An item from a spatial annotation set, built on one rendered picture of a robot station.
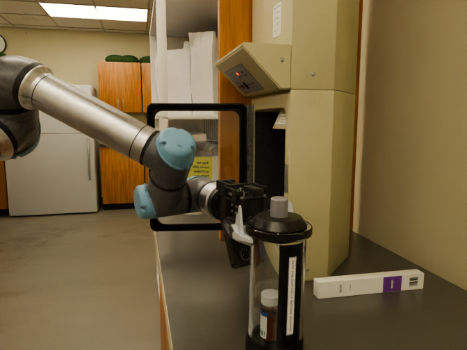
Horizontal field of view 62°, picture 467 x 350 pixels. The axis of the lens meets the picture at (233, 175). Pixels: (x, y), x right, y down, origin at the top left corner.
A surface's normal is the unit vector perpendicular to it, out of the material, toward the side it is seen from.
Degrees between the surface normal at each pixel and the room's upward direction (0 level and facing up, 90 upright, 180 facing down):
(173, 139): 41
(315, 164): 90
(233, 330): 0
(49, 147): 90
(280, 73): 90
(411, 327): 0
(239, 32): 90
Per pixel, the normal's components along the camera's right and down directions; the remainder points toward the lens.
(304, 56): 0.24, 0.14
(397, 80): -0.97, 0.04
